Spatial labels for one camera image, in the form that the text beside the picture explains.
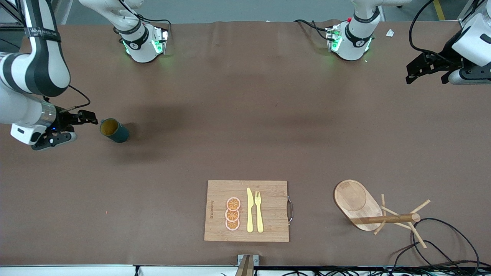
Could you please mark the yellow plastic fork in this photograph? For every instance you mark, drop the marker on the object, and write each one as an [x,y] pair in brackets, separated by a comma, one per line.
[259,218]

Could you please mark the white paper scrap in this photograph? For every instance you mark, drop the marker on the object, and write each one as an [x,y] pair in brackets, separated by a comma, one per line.
[390,33]

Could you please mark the wooden mug tree stand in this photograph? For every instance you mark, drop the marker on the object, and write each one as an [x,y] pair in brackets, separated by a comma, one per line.
[355,199]

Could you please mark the yellow plastic knife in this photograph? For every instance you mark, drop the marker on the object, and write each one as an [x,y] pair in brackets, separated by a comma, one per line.
[250,214]

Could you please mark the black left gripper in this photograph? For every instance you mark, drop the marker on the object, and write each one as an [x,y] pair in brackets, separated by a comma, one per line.
[446,56]

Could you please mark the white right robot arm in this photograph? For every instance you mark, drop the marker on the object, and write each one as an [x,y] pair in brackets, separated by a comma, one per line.
[38,57]

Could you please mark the white table edge rail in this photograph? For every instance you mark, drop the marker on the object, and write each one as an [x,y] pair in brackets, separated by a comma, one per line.
[69,270]

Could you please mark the wooden cutting board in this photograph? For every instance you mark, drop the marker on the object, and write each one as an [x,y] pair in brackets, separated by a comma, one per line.
[268,214]

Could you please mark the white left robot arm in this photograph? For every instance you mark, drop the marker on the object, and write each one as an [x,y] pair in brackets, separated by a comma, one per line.
[356,38]

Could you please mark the aluminium frame profile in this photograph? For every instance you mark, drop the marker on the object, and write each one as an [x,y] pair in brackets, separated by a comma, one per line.
[13,13]

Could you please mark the orange slice toy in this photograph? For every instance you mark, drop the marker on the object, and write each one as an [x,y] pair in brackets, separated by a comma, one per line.
[232,215]
[233,204]

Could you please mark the dark green cup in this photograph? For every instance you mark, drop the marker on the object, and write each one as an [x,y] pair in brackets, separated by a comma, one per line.
[119,133]

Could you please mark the brown table cloth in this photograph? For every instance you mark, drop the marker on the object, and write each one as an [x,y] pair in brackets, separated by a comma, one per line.
[115,172]

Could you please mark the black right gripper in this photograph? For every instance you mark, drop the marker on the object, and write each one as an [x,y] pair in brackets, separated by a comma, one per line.
[63,119]

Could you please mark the metal bracket with wooden bar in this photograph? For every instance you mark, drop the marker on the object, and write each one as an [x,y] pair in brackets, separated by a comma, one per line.
[247,264]

